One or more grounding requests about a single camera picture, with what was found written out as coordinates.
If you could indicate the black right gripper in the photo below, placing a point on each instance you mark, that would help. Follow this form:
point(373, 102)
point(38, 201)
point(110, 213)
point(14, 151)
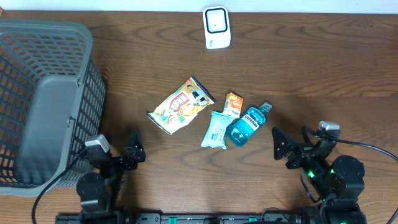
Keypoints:
point(291, 145)

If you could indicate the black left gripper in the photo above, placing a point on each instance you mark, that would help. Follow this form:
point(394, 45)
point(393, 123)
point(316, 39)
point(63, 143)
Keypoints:
point(129, 163)

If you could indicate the blue Listerine mouthwash bottle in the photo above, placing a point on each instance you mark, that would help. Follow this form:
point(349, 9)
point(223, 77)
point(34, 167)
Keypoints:
point(240, 132)

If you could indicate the yellow snack bag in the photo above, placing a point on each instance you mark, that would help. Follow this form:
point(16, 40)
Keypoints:
point(182, 106)

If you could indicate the orange tissue pack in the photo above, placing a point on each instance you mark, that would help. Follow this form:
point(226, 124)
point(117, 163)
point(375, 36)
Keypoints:
point(233, 105)

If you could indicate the teal wet wipes pack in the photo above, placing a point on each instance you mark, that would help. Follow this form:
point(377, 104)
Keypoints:
point(215, 135)

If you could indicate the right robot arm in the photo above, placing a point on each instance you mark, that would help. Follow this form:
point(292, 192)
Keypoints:
point(338, 185)

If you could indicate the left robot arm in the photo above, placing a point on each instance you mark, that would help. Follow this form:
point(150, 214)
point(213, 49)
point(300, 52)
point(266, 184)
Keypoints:
point(98, 191)

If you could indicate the white barcode scanner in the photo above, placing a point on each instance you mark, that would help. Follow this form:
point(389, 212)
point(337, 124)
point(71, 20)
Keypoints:
point(217, 28)

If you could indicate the grey plastic shopping basket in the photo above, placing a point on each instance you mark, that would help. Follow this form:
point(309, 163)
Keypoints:
point(52, 99)

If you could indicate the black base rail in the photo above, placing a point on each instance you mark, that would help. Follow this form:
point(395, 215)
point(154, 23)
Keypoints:
point(155, 218)

